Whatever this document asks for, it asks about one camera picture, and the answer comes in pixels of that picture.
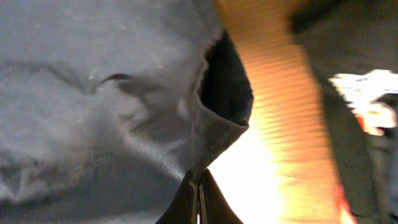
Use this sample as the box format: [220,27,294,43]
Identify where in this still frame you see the dark blue denim garment pile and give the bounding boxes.
[289,0,398,78]

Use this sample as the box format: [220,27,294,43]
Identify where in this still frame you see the black garment with logo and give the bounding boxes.
[314,68,397,223]

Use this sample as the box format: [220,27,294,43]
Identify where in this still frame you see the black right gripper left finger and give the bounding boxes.
[155,171,198,224]

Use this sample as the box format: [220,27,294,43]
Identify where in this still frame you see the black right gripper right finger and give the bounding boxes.
[198,169,243,224]

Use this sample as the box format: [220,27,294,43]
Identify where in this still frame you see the dark blue denim shorts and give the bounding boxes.
[1,0,254,223]

